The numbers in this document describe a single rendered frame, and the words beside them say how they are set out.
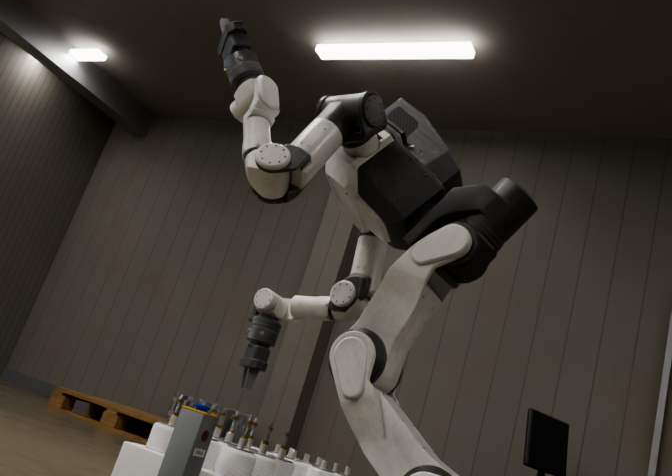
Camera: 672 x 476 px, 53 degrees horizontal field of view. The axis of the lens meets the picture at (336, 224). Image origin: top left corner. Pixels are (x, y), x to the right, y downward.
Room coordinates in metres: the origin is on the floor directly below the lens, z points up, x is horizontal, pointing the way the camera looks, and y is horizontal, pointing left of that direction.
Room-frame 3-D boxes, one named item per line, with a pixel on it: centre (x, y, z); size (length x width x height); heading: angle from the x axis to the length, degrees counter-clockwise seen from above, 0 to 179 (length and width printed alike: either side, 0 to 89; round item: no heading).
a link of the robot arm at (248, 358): (2.06, 0.11, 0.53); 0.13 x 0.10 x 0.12; 23
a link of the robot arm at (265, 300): (2.06, 0.12, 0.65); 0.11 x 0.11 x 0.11; 59
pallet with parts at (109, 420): (5.34, 0.85, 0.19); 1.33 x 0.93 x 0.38; 59
